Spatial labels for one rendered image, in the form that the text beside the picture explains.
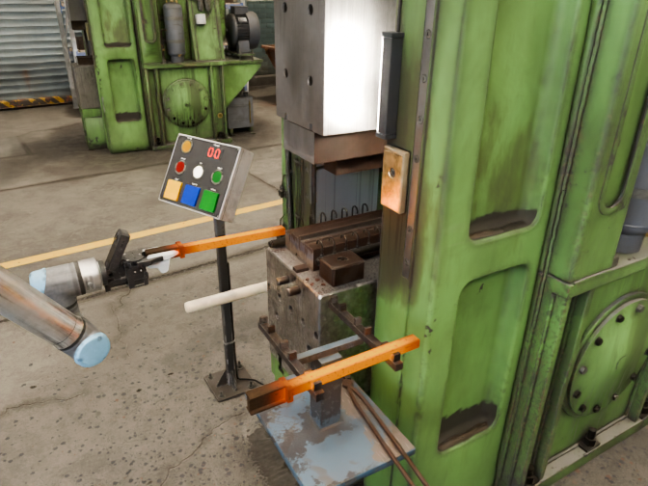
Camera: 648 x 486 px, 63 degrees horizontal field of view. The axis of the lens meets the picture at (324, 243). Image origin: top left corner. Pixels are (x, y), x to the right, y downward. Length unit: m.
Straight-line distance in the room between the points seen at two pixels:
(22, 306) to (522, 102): 1.31
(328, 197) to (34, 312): 1.06
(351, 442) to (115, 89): 5.47
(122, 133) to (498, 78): 5.40
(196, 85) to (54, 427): 4.55
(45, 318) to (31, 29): 8.16
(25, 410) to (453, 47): 2.35
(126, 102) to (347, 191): 4.72
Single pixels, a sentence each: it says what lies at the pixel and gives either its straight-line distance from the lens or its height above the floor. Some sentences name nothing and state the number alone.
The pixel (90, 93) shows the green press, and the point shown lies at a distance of 6.62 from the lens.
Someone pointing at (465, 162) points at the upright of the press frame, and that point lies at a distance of 1.36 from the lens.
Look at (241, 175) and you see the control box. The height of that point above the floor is 1.09.
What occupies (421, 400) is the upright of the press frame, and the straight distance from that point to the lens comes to 1.69.
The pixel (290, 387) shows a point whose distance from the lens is 1.16.
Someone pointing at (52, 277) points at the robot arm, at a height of 1.07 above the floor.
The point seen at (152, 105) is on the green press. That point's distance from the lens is 6.43.
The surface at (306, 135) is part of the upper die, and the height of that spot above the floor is 1.35.
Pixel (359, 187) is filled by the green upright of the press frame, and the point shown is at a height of 1.06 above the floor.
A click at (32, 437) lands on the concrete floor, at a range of 2.70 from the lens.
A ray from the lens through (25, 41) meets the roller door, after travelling 9.36.
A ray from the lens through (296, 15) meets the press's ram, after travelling 1.60.
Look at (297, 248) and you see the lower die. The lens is 1.79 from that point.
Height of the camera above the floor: 1.74
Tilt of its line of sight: 26 degrees down
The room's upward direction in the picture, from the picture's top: 1 degrees clockwise
